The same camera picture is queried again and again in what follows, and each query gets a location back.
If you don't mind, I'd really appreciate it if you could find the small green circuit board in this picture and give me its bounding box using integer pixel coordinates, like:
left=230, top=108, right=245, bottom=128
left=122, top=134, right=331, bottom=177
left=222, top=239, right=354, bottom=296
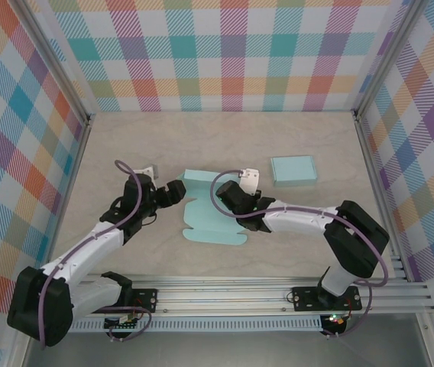
left=104, top=315, right=141, bottom=330

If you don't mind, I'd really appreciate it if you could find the grey metal sheet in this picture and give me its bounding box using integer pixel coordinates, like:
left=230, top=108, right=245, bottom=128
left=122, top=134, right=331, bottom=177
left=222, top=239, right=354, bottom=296
left=24, top=331, right=430, bottom=367

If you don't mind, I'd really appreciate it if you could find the circuit board with lit LED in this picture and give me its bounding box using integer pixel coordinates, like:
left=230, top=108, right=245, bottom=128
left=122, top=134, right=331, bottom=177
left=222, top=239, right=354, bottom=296
left=322, top=313, right=347, bottom=328

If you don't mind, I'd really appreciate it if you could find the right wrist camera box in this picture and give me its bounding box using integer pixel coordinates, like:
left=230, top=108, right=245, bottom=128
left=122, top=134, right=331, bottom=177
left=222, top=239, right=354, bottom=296
left=238, top=167, right=261, bottom=196

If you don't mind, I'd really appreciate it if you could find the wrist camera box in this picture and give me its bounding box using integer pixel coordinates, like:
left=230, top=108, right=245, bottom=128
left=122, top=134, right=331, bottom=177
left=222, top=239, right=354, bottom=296
left=131, top=163, right=160, bottom=180
left=238, top=167, right=261, bottom=196

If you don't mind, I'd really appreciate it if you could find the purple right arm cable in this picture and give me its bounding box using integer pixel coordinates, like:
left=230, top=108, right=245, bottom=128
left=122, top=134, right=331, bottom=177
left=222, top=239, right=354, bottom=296
left=209, top=169, right=390, bottom=339

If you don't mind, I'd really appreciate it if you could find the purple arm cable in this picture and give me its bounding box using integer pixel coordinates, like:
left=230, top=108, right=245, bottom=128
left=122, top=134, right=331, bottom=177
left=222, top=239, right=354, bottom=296
left=39, top=159, right=152, bottom=349
left=209, top=169, right=390, bottom=339

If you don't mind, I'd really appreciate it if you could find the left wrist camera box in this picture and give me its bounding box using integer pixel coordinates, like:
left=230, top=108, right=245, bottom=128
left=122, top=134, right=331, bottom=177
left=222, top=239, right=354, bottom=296
left=131, top=163, right=160, bottom=180

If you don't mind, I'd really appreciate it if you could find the aluminium side rail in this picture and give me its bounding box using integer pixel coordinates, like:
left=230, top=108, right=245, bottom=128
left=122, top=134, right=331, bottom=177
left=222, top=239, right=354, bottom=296
left=40, top=114, right=96, bottom=287
left=353, top=110, right=410, bottom=282

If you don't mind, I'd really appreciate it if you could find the wide aluminium base rail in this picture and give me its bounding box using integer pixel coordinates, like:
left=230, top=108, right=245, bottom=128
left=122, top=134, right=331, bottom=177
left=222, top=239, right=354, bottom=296
left=18, top=271, right=434, bottom=317

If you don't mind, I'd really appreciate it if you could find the white slotted cable duct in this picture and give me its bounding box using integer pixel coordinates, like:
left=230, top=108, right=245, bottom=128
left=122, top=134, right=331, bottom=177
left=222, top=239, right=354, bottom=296
left=67, top=315, right=325, bottom=333

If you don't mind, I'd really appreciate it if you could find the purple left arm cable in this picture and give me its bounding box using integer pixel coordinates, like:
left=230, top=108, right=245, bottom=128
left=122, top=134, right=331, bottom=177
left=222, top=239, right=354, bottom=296
left=39, top=159, right=152, bottom=349

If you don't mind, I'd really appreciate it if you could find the short aluminium frame post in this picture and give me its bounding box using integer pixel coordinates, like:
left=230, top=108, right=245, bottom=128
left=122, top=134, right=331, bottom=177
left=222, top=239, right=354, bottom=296
left=415, top=313, right=434, bottom=367
left=9, top=343, right=31, bottom=367

